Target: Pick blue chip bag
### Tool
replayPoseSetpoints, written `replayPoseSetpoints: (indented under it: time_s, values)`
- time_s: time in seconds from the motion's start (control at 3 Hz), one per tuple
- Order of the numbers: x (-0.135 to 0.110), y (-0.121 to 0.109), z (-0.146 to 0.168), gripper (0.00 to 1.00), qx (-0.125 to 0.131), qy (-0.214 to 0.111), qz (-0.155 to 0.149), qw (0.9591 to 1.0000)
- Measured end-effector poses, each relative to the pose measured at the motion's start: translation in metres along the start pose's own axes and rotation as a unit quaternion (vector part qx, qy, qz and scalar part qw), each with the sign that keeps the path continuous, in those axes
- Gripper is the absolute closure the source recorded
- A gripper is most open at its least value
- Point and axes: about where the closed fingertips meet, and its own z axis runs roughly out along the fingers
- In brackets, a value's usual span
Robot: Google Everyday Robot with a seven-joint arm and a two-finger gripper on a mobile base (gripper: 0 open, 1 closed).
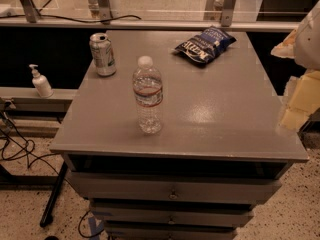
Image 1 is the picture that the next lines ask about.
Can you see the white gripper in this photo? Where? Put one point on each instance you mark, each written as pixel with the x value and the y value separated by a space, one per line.
pixel 309 45

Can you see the blue chip bag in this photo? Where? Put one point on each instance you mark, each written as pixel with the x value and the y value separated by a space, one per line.
pixel 207 46

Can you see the grey drawer cabinet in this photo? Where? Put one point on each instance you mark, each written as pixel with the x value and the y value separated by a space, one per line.
pixel 219 154

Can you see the clear plastic water bottle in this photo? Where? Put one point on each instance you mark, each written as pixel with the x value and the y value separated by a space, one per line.
pixel 148 91

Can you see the green and silver soda can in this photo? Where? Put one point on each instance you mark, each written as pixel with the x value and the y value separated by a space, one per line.
pixel 102 53

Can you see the white pump dispenser bottle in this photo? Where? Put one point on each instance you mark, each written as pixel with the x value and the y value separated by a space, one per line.
pixel 40 82

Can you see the black metal stand leg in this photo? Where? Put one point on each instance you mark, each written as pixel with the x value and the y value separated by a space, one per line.
pixel 47 217

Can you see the metal window frame rail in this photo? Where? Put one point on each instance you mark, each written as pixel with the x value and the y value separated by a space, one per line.
pixel 240 15

